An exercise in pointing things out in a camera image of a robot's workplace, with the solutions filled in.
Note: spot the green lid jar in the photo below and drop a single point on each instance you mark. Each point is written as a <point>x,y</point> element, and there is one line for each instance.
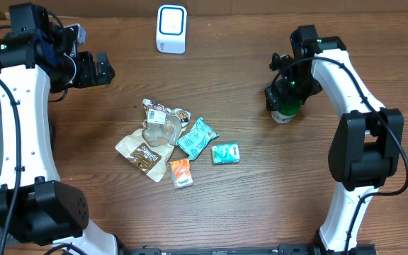
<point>287,113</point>

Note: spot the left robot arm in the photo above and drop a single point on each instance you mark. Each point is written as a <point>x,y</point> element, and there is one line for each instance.
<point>39,56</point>

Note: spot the teal white small packet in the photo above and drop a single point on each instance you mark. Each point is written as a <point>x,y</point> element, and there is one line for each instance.
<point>225,153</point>

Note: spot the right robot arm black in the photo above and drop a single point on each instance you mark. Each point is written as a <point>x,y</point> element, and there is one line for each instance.
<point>367,143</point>

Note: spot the white barcode scanner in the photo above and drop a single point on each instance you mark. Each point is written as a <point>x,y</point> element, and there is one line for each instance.
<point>171,29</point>

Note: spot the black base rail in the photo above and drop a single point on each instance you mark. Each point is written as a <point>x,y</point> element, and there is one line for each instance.
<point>225,250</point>

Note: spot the orange red snack packet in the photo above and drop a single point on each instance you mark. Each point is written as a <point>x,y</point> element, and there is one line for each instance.
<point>180,173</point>

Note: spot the teal snack packet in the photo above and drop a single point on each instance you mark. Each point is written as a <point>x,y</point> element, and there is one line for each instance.
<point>197,139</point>

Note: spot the brown white snack pouch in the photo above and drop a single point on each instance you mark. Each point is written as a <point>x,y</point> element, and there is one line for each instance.
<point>150,147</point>

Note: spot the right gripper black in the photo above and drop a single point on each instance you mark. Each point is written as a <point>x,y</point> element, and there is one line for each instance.
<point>283,87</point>

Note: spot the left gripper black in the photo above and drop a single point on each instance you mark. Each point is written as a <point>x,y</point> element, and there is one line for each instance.
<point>91,77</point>

